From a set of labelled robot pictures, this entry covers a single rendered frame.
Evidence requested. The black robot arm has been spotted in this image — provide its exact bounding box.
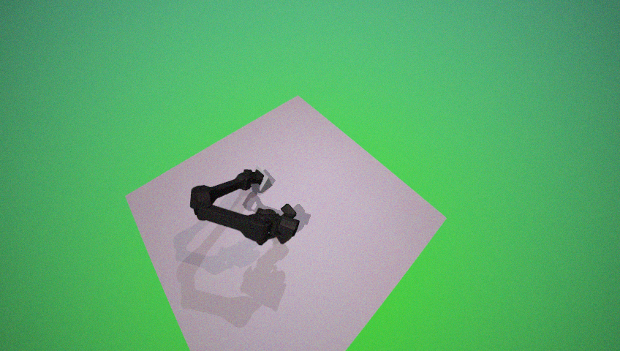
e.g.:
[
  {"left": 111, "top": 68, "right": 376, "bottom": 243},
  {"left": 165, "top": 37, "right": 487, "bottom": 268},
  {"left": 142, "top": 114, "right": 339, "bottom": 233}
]
[{"left": 190, "top": 169, "right": 300, "bottom": 244}]

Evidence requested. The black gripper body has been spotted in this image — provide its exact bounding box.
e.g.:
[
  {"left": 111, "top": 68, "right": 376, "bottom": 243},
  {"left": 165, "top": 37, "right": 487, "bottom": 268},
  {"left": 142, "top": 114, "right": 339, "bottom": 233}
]
[{"left": 256, "top": 204, "right": 296, "bottom": 245}]

